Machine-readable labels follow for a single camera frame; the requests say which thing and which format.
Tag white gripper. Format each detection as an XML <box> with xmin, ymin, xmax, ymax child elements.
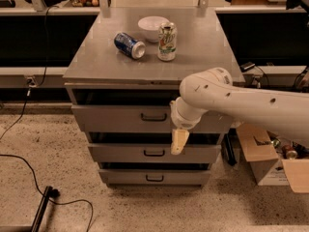
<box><xmin>170</xmin><ymin>98</ymin><xmax>207</xmax><ymax>155</ymax></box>

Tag grey top drawer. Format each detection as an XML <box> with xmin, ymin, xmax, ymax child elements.
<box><xmin>70</xmin><ymin>104</ymin><xmax>239</xmax><ymax>134</ymax></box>

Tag grey drawer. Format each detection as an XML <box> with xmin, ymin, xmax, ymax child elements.
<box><xmin>98</xmin><ymin>169</ymin><xmax>211</xmax><ymax>186</ymax></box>
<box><xmin>70</xmin><ymin>104</ymin><xmax>239</xmax><ymax>134</ymax></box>
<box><xmin>89</xmin><ymin>143</ymin><xmax>221</xmax><ymax>163</ymax></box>

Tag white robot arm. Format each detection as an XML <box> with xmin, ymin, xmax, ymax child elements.
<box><xmin>170</xmin><ymin>68</ymin><xmax>309</xmax><ymax>148</ymax></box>

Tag grey bottom drawer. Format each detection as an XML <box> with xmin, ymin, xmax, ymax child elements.
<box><xmin>98</xmin><ymin>169</ymin><xmax>211</xmax><ymax>186</ymax></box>

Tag grey middle drawer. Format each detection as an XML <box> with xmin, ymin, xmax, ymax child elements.
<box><xmin>89</xmin><ymin>143</ymin><xmax>221</xmax><ymax>163</ymax></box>

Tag grey drawer cabinet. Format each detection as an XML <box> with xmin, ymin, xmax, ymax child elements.
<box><xmin>64</xmin><ymin>8</ymin><xmax>243</xmax><ymax>171</ymax></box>

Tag open cardboard box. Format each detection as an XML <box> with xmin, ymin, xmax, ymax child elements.
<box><xmin>237</xmin><ymin>124</ymin><xmax>309</xmax><ymax>193</ymax></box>

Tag small black device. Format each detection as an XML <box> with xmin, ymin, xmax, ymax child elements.
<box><xmin>239</xmin><ymin>62</ymin><xmax>255</xmax><ymax>73</ymax></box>

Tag blue soda can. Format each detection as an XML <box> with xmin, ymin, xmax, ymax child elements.
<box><xmin>114</xmin><ymin>33</ymin><xmax>146</xmax><ymax>60</ymax></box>

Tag green white soda can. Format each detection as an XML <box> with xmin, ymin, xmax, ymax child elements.
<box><xmin>157</xmin><ymin>22</ymin><xmax>178</xmax><ymax>61</ymax></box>

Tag red can in box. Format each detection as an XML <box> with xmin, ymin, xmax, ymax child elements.
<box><xmin>282</xmin><ymin>145</ymin><xmax>297</xmax><ymax>160</ymax></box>

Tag white bowl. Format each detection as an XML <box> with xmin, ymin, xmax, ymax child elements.
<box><xmin>138</xmin><ymin>16</ymin><xmax>168</xmax><ymax>43</ymax></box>

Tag black metal stand leg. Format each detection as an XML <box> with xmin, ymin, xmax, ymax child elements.
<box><xmin>0</xmin><ymin>186</ymin><xmax>61</xmax><ymax>232</ymax></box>

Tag black floor cable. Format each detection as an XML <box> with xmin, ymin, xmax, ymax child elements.
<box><xmin>0</xmin><ymin>153</ymin><xmax>95</xmax><ymax>232</ymax></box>

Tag black hanging cable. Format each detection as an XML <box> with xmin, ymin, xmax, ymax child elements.
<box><xmin>0</xmin><ymin>5</ymin><xmax>56</xmax><ymax>141</ymax></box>

